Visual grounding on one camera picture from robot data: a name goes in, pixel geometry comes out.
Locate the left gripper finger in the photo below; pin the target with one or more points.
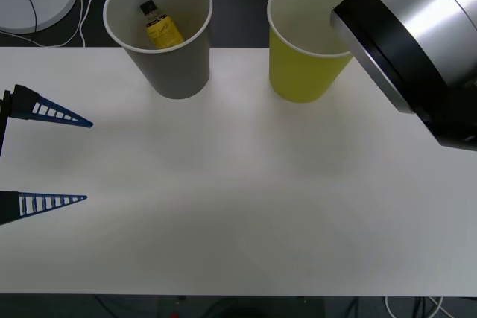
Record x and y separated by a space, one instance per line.
26 104
9 206

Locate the yellow-green plastic bin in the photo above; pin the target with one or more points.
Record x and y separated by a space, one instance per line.
298 76

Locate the yellow bottle with black cap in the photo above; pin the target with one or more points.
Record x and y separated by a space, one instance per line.
164 33

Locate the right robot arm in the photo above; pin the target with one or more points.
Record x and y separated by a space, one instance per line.
410 35

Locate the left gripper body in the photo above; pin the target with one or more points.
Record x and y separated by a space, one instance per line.
5 104

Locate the grey plastic bin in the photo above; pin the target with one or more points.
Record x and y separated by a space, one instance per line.
179 72

